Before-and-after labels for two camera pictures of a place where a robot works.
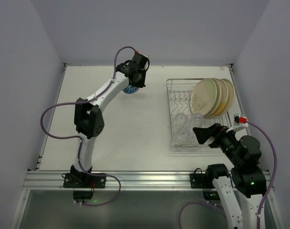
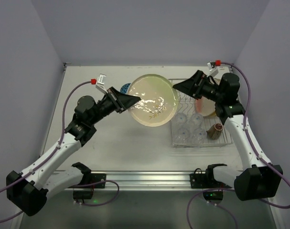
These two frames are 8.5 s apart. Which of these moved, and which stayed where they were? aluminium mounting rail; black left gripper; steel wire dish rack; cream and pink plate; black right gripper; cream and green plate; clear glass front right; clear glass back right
Moved: black right gripper; cream and pink plate; cream and green plate; black left gripper
Stayed: steel wire dish rack; aluminium mounting rail; clear glass front right; clear glass back right
